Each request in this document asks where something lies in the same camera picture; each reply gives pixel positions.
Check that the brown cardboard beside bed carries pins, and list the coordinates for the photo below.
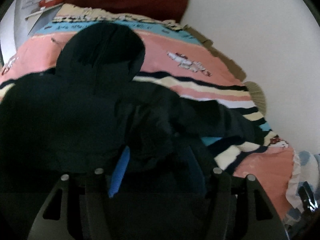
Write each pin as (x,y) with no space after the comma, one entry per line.
(232,66)

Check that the blue white patterned cloth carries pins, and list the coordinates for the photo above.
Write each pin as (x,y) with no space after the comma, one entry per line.
(305,168)

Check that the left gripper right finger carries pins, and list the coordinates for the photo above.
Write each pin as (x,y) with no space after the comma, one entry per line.
(229,207)

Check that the red shoe box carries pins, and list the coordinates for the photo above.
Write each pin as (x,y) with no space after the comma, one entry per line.
(49,3)

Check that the black hooded puffer jacket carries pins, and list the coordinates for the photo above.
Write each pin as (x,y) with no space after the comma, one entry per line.
(84,113)

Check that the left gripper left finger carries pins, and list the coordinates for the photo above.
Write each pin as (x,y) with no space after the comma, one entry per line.
(76,207)

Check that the Hello Kitty pink blanket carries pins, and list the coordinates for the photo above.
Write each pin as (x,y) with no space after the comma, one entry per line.
(177,60)

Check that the olive round cushion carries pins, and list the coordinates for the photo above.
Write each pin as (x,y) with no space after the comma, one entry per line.
(257,95)

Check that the white bedside shelf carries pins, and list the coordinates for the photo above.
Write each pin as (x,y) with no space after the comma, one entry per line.
(42,10)

